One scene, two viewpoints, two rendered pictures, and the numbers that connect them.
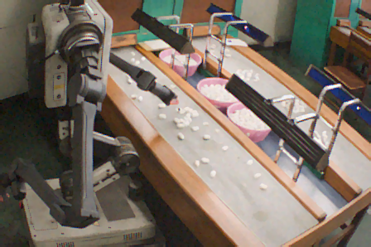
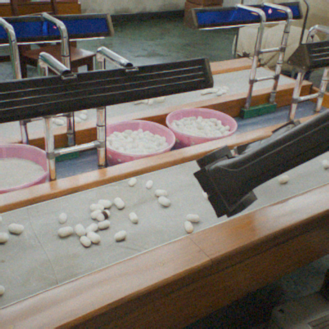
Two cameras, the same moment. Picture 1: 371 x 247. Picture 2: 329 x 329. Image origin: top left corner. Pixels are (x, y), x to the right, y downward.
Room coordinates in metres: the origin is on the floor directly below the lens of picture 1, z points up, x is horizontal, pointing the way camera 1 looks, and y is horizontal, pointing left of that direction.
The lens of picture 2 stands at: (2.03, 1.12, 1.41)
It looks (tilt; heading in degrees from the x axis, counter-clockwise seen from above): 30 degrees down; 271
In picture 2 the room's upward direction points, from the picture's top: 4 degrees clockwise
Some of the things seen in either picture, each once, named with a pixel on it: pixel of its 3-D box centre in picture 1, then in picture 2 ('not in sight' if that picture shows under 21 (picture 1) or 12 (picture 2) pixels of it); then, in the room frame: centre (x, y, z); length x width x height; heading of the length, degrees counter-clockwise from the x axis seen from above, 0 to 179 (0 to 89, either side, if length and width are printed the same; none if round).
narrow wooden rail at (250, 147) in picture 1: (212, 119); (201, 161); (1.92, -0.13, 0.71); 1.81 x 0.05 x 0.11; 36
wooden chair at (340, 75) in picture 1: (347, 76); not in sight; (3.56, -1.57, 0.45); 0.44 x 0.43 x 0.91; 35
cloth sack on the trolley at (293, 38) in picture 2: not in sight; (283, 49); (1.05, -2.99, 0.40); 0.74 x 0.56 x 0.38; 41
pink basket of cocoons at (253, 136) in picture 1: (250, 123); (200, 133); (1.92, -0.33, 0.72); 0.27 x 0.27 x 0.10
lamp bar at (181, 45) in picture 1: (159, 27); (97, 86); (2.20, 0.22, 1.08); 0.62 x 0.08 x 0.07; 36
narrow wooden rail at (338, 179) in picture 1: (259, 108); (151, 124); (2.11, -0.40, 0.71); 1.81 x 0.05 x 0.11; 36
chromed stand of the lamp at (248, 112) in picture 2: (331, 130); (254, 60); (1.70, -0.74, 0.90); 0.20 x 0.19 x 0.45; 36
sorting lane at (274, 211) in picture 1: (183, 123); (237, 180); (1.82, 0.01, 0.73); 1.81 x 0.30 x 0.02; 36
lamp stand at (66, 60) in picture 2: (225, 46); (36, 90); (2.48, -0.17, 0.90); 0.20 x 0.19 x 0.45; 36
